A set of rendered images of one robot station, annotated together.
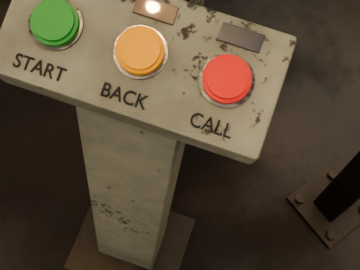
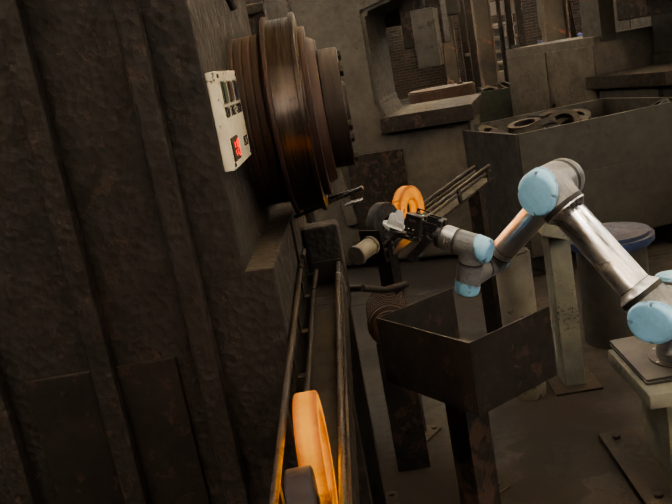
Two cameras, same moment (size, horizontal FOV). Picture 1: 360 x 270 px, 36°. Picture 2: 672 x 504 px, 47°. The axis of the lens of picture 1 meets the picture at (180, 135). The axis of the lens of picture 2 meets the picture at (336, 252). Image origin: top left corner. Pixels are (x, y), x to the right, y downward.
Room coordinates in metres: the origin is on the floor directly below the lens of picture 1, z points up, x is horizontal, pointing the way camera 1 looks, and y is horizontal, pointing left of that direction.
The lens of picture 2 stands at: (1.22, 2.51, 1.21)
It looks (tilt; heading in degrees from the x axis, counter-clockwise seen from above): 13 degrees down; 265
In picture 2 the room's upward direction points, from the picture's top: 10 degrees counter-clockwise
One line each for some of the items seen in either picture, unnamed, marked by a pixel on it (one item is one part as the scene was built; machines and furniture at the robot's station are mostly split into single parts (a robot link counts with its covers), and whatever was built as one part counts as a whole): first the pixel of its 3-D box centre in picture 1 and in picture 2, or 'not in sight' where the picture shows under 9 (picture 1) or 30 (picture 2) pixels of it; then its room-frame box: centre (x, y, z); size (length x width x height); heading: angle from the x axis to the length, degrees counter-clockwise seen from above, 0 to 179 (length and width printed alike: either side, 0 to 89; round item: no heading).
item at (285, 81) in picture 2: not in sight; (297, 115); (1.08, 0.62, 1.11); 0.47 x 0.06 x 0.47; 82
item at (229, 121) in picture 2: not in sight; (230, 117); (1.24, 0.94, 1.15); 0.26 x 0.02 x 0.18; 82
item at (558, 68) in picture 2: not in sight; (579, 113); (-1.30, -3.19, 0.55); 1.10 x 0.53 x 1.10; 102
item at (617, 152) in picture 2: not in sight; (572, 177); (-0.53, -1.63, 0.39); 1.03 x 0.83 x 0.77; 7
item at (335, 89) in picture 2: not in sight; (337, 107); (0.99, 0.63, 1.11); 0.28 x 0.06 x 0.28; 82
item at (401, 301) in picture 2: not in sight; (398, 378); (0.90, 0.31, 0.27); 0.22 x 0.13 x 0.53; 82
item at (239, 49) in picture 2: not in sight; (264, 121); (1.16, 0.61, 1.12); 0.47 x 0.10 x 0.47; 82
